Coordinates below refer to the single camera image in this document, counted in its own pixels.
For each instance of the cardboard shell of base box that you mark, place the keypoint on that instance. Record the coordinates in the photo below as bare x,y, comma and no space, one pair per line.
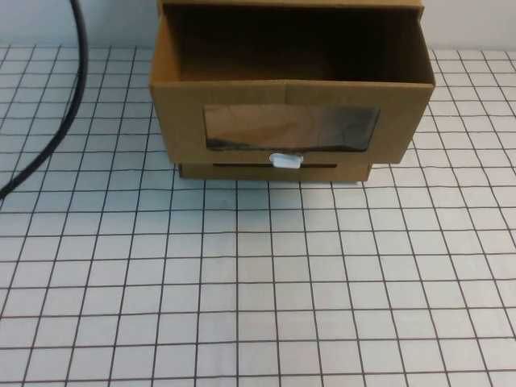
182,170

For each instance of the cardboard shell of stacked box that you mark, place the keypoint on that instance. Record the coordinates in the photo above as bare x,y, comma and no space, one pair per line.
419,6

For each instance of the white grid-pattern tablecloth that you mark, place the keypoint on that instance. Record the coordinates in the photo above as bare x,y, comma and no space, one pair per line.
258,282

